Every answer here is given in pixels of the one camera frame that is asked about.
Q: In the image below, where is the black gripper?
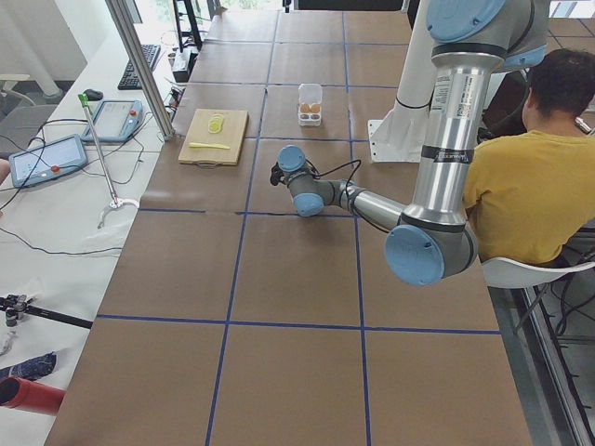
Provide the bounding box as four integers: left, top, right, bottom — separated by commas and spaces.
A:
270, 164, 284, 186

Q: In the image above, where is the clear plastic egg box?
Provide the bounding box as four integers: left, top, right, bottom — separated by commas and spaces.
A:
297, 84, 323, 126

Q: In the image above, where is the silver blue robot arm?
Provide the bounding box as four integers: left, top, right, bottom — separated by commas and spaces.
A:
271, 1, 549, 285

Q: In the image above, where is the wooden cutting board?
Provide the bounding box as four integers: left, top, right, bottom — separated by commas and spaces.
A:
178, 109, 248, 165

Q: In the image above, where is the lemon slice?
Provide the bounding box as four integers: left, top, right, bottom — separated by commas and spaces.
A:
207, 116, 224, 134

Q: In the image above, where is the yellow plastic knife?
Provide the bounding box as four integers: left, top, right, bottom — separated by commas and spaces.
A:
189, 142, 231, 150

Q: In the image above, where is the grabber reacher stick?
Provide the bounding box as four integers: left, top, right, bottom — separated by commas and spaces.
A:
78, 94, 139, 230

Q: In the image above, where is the blue teach pendant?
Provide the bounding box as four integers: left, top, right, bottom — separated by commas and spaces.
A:
91, 99, 143, 144
8, 135, 87, 189

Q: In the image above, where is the black keyboard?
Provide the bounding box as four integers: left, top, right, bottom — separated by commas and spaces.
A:
116, 44, 162, 91

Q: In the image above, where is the black computer mouse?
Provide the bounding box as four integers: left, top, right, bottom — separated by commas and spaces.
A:
84, 89, 103, 101

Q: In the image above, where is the white chair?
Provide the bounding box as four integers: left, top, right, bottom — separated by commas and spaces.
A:
482, 257, 594, 297

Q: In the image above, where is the person in yellow shirt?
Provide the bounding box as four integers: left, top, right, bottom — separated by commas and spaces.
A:
463, 49, 594, 265

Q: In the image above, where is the black tripod bar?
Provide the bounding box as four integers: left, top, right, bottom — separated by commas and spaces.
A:
1, 295, 93, 329

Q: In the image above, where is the blue patterned cloth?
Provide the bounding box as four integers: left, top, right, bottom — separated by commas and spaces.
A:
1, 352, 57, 381

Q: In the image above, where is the red cylinder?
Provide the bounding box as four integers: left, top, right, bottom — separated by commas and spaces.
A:
1, 376, 65, 416

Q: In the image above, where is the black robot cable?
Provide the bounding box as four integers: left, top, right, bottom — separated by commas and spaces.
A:
310, 159, 363, 196

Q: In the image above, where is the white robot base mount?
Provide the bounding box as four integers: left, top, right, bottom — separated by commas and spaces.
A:
368, 0, 436, 163

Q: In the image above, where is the aluminium frame post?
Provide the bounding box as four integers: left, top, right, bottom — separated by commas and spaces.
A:
105, 0, 175, 141

